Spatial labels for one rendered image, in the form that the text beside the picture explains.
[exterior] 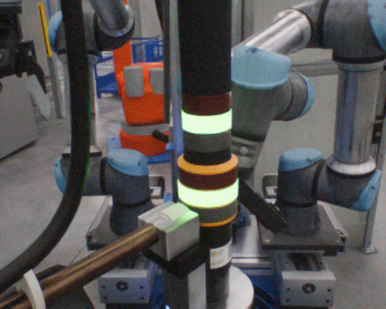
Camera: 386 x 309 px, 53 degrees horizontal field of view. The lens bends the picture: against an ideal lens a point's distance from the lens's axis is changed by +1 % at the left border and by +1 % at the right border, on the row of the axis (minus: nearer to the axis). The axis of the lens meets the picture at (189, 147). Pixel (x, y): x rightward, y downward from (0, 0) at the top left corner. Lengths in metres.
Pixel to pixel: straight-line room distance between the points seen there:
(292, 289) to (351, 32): 0.65
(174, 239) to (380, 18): 0.72
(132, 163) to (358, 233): 2.14
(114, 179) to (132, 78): 3.06
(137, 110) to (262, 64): 3.81
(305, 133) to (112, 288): 1.63
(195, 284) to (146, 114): 4.02
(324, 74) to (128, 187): 1.57
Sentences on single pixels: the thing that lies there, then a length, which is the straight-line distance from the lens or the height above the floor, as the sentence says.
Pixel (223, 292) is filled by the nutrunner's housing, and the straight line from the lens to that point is 0.32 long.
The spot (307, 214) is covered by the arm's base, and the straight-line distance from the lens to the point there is 1.16.
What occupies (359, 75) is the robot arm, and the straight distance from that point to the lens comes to 0.94.
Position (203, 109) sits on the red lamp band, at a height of 1.62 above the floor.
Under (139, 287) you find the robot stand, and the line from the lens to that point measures 1.12.
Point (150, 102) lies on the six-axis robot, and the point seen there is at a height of 0.64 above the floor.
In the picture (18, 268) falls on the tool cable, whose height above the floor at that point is 1.57.
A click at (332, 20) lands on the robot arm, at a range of 0.91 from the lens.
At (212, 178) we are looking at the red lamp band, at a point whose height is 1.57.
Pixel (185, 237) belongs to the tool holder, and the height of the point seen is 1.54.
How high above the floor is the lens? 1.68
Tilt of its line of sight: 21 degrees down
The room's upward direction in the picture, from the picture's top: 2 degrees counter-clockwise
